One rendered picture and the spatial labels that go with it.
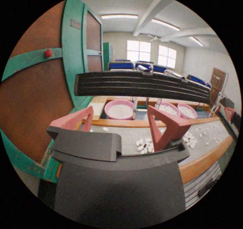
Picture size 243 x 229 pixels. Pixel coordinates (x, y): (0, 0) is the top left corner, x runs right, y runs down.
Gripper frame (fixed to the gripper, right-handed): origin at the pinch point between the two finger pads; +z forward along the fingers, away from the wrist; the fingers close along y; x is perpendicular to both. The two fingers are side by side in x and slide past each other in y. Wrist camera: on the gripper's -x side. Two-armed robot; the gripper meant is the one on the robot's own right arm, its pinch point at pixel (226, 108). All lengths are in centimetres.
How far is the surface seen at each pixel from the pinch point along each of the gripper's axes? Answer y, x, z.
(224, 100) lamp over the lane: -21.3, -1.4, 8.5
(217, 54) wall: -430, -182, 212
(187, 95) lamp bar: 35.1, 0.9, 9.7
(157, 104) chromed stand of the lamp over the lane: 36.2, 16.8, 28.5
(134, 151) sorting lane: 52, 33, 7
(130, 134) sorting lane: 53, 33, 18
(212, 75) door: -424, -52, 222
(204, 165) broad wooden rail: 7.8, 31.0, -17.2
